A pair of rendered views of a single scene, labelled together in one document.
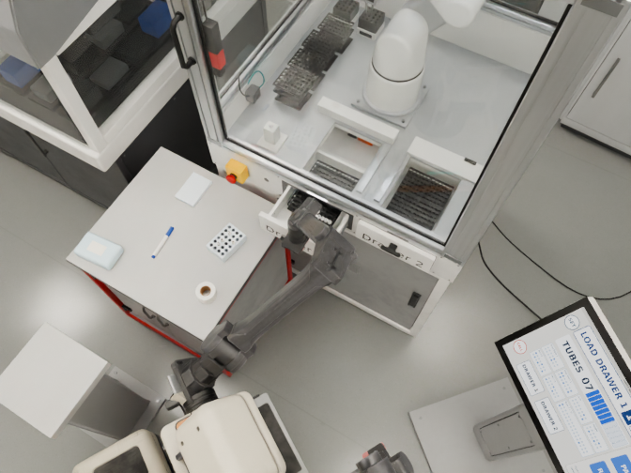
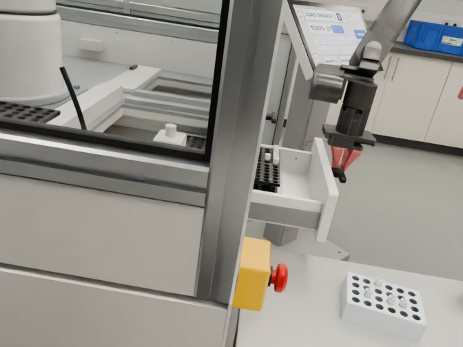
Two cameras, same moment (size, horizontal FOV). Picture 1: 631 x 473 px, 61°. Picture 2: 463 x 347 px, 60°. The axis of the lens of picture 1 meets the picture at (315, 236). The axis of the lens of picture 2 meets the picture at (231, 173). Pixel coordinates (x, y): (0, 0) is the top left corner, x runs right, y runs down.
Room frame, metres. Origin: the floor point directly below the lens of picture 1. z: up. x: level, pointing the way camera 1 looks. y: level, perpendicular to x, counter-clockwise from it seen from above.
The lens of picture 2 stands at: (1.35, 0.67, 1.24)
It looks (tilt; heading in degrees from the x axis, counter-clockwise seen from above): 26 degrees down; 243
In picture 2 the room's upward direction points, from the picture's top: 9 degrees clockwise
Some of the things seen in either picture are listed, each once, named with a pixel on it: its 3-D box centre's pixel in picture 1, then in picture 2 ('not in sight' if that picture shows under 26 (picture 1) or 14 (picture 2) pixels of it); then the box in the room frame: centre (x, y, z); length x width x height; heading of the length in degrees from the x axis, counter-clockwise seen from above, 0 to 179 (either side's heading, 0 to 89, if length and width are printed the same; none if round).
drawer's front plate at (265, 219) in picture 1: (295, 237); (318, 184); (0.83, 0.07, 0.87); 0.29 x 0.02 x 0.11; 61
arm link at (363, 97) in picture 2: (298, 224); (356, 93); (0.78, 0.06, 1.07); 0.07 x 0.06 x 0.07; 147
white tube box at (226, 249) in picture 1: (226, 242); (381, 304); (0.85, 0.33, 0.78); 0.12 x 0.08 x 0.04; 141
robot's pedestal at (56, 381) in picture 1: (89, 397); not in sight; (0.36, 0.88, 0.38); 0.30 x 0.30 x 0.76; 61
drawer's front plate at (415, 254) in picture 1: (393, 246); not in sight; (0.80, -0.28, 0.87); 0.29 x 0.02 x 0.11; 61
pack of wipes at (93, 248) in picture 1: (99, 251); not in sight; (0.81, 0.79, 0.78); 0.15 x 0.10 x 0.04; 66
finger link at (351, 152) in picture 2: not in sight; (339, 154); (0.78, 0.06, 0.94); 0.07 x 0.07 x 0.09; 62
